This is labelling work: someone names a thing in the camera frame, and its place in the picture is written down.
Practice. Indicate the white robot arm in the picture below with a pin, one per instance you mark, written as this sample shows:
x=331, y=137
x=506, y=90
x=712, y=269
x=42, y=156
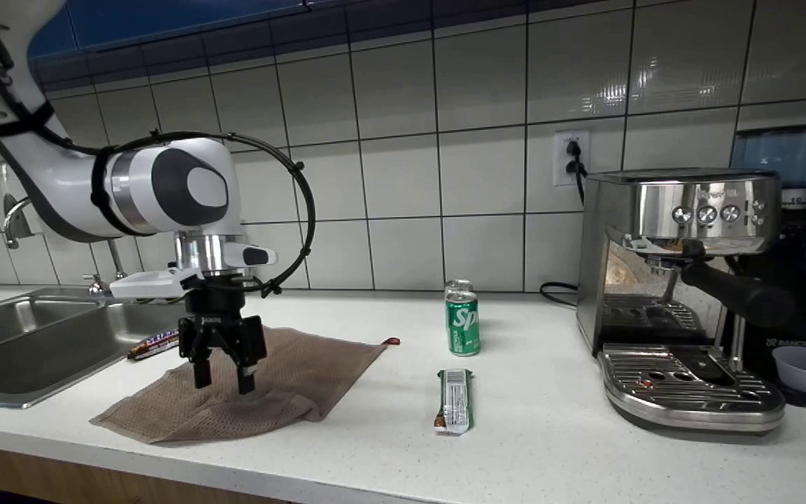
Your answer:
x=171, y=184

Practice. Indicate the green wrapped snack bar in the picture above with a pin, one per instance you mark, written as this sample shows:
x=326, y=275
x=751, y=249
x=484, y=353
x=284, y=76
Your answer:
x=455, y=416

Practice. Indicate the brown Snickers candy bar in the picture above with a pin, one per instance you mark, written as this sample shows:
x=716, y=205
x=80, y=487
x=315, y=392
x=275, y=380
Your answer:
x=155, y=345

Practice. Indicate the brown towel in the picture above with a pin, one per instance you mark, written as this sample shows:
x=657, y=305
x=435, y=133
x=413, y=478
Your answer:
x=301, y=380

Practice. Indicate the stainless steel espresso machine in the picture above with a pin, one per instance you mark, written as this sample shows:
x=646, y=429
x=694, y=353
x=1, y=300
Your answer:
x=657, y=304

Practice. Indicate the white wall outlet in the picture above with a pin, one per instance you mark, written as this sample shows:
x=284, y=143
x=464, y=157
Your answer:
x=565, y=146

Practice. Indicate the stainless steel sink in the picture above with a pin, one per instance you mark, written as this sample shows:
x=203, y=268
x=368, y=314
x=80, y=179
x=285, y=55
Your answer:
x=47, y=340

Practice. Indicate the chrome sink faucet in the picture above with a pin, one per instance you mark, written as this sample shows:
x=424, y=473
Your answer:
x=15, y=228

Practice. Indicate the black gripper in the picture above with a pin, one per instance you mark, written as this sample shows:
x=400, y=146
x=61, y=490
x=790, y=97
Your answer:
x=213, y=319

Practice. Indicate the green soda can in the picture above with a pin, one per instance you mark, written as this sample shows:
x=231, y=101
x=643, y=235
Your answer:
x=463, y=318

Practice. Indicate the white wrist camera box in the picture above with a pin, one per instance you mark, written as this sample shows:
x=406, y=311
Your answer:
x=155, y=283

